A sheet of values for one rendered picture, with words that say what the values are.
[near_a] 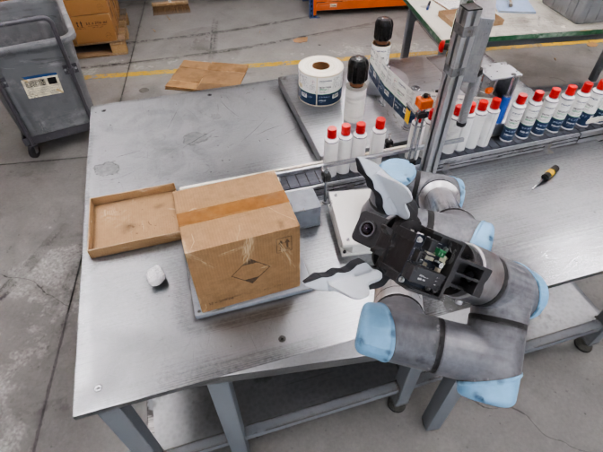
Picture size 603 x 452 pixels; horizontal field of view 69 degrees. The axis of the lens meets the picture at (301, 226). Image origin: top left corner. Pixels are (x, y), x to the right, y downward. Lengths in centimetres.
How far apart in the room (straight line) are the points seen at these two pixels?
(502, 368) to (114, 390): 97
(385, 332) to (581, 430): 183
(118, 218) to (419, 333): 128
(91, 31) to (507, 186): 395
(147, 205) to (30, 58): 181
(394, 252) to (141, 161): 152
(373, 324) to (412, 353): 6
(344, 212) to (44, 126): 252
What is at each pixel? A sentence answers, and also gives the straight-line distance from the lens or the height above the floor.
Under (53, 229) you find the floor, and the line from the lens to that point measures 306.
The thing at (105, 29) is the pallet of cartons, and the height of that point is 26.
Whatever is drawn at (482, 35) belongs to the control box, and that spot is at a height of 143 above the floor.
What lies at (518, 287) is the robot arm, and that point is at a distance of 64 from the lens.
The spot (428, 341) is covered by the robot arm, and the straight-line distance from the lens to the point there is 61.
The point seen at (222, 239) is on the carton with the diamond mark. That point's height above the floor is 112.
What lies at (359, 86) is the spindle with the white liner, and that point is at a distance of 182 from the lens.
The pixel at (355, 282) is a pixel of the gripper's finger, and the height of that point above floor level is 154.
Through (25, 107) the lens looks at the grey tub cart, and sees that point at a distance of 347.
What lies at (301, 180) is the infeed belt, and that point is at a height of 88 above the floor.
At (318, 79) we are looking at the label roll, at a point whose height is 101.
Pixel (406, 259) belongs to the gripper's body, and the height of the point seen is 157.
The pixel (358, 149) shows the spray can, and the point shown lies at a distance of 161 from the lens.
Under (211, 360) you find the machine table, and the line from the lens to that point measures 127.
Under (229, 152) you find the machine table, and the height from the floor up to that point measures 83.
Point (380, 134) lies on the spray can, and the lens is 162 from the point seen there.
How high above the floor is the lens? 195
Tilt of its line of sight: 47 degrees down
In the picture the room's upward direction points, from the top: straight up
